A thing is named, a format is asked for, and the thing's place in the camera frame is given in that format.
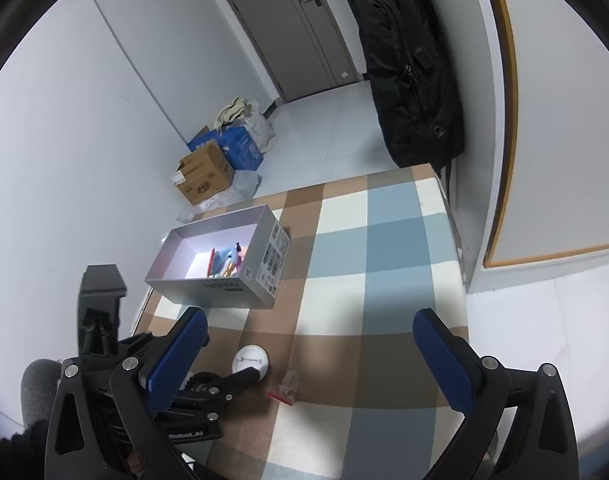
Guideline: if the plaid checkered table cloth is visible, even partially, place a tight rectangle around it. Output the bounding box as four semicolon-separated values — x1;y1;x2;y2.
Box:
134;162;471;480

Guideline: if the brown cardboard box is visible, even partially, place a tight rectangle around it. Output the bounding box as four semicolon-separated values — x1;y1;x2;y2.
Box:
171;141;234;205

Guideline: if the grey cardboard box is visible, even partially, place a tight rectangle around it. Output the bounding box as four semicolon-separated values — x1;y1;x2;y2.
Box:
145;206;290;309

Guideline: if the grey plastic parcel bag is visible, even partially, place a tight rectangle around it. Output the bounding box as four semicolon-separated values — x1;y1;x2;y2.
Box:
176;170;261;223

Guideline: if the grey sleeve forearm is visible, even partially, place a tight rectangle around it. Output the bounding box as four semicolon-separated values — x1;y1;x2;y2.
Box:
20;359;62;438

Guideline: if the blue cardboard box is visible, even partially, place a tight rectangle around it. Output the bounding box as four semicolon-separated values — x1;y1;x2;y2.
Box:
187;126;263;171

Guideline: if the pink pig toy ring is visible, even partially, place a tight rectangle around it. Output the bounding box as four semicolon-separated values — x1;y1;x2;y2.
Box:
224;239;248;278

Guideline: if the grey door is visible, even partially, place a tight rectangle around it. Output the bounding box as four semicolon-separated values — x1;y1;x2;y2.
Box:
227;0;359;102

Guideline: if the red China flag badge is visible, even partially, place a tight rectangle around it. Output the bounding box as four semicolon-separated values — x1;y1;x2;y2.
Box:
207;248;220;278

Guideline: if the beige tote bag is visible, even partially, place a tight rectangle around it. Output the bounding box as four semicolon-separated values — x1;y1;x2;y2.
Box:
213;96;276;154

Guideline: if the black large bag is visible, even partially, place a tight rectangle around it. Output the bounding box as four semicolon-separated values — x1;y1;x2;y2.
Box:
350;0;465;172

